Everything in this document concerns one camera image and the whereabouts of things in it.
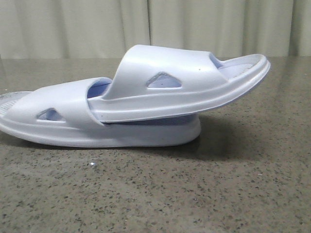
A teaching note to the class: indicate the light blue slipper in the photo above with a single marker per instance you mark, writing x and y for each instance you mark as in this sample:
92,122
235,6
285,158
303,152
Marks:
60,115
155,82

